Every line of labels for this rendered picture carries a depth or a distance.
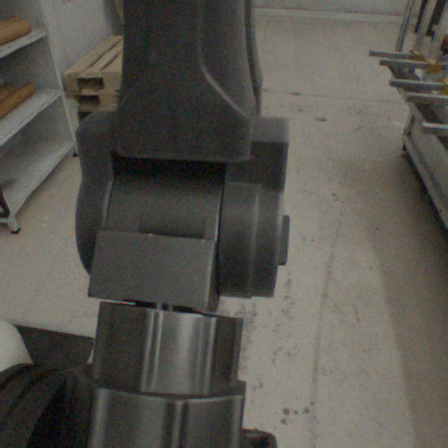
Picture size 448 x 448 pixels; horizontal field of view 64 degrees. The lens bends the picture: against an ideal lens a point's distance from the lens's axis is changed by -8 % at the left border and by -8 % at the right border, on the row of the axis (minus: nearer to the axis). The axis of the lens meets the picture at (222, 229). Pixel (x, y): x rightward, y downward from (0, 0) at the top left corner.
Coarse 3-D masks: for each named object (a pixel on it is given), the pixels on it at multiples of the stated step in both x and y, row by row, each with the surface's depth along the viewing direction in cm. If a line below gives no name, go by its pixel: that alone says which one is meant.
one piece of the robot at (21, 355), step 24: (0, 336) 18; (0, 360) 17; (24, 360) 19; (0, 384) 16; (24, 384) 16; (48, 384) 16; (0, 408) 15; (24, 408) 15; (48, 408) 16; (0, 432) 14; (24, 432) 14; (48, 432) 16
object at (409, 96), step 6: (408, 96) 142; (414, 96) 142; (420, 96) 142; (426, 96) 141; (432, 96) 141; (438, 96) 142; (444, 96) 142; (414, 102) 143; (420, 102) 143; (426, 102) 143; (432, 102) 142; (438, 102) 142; (444, 102) 142
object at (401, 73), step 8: (392, 72) 229; (400, 72) 214; (408, 72) 207; (416, 80) 199; (416, 104) 188; (424, 104) 178; (432, 104) 172; (424, 112) 177; (432, 112) 168; (440, 112) 166; (432, 120) 168; (440, 120) 160; (440, 136) 159
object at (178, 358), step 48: (96, 336) 16; (144, 336) 15; (192, 336) 15; (240, 336) 18; (96, 384) 14; (144, 384) 14; (192, 384) 15; (240, 384) 18; (96, 432) 14; (144, 432) 13; (192, 432) 14; (240, 432) 15
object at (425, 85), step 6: (390, 84) 164; (396, 84) 163; (402, 84) 163; (408, 84) 162; (414, 84) 162; (420, 84) 162; (426, 84) 161; (432, 84) 161; (438, 84) 161; (432, 90) 162; (438, 90) 162
